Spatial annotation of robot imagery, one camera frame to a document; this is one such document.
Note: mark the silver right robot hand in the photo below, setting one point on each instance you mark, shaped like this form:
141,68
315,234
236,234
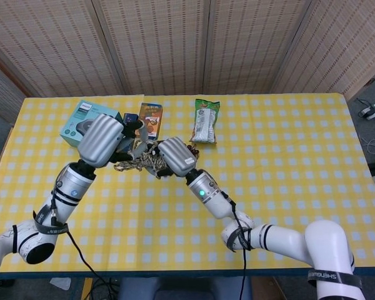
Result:
176,156

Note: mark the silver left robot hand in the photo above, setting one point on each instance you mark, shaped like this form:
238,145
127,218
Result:
100,140

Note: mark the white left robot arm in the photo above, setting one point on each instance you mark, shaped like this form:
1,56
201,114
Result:
72,187

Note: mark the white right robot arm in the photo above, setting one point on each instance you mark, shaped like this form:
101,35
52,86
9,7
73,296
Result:
212,200

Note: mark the dark red grape bunch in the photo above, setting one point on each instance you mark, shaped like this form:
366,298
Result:
194,152

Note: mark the teal Philips product box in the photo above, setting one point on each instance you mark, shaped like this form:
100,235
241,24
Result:
73,125

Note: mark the dark blue narrow box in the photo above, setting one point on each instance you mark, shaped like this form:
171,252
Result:
129,118

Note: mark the green and silver snack bag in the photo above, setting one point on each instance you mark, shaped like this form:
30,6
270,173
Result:
204,125

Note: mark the orange snack box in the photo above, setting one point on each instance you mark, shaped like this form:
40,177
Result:
151,117

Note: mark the yellow white checked tablecloth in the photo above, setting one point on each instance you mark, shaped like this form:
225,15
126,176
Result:
268,172

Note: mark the woven bamboo folding screen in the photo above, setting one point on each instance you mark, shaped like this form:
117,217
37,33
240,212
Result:
162,47

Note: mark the crumpled white paper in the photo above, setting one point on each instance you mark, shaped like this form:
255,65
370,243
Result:
61,282

